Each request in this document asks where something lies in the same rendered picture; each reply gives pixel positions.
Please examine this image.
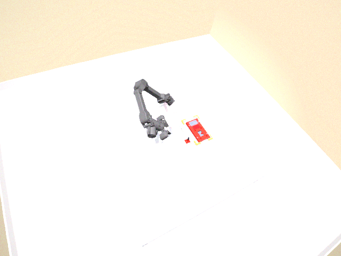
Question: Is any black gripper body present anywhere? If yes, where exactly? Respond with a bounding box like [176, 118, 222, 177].
[156, 115, 168, 140]

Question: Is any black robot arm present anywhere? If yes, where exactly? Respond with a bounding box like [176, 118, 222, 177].
[133, 78, 175, 138]

